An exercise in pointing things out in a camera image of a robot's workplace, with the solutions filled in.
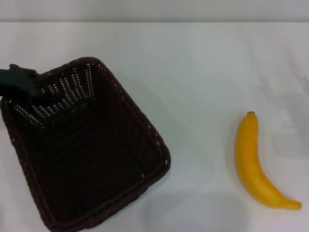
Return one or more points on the yellow banana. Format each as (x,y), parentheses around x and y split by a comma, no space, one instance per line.
(249,157)

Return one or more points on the dark brown woven basket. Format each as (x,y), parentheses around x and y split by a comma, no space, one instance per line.
(96,157)

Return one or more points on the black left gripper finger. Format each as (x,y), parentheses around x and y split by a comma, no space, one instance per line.
(19,73)
(26,90)

